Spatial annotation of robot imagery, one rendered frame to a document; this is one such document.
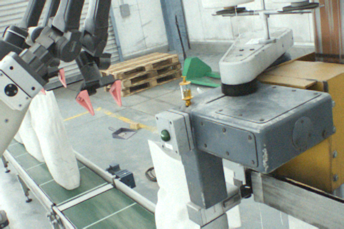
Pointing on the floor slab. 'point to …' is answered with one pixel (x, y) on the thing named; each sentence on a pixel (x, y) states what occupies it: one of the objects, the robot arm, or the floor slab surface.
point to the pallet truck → (197, 68)
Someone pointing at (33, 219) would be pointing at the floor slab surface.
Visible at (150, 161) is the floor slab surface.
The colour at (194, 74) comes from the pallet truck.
